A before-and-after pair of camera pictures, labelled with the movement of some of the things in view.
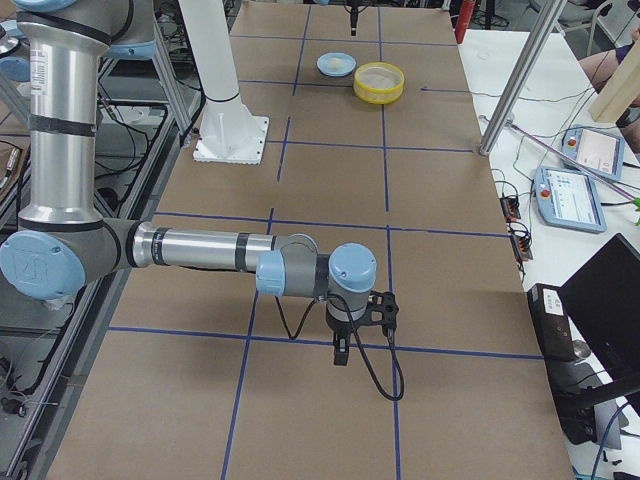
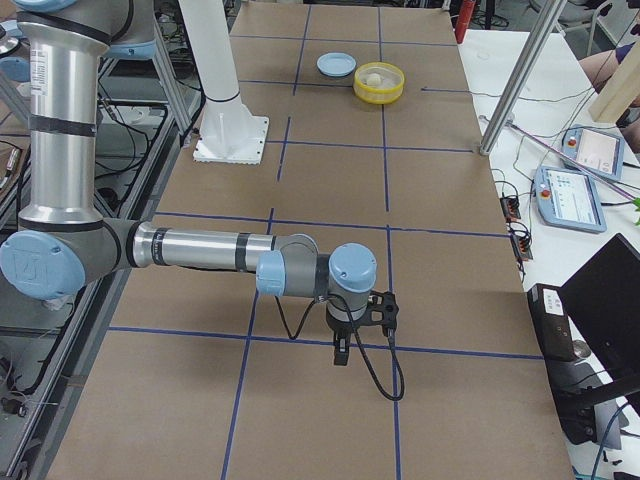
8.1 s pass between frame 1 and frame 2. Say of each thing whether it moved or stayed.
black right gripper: stayed
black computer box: stayed
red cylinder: stayed
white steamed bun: moved
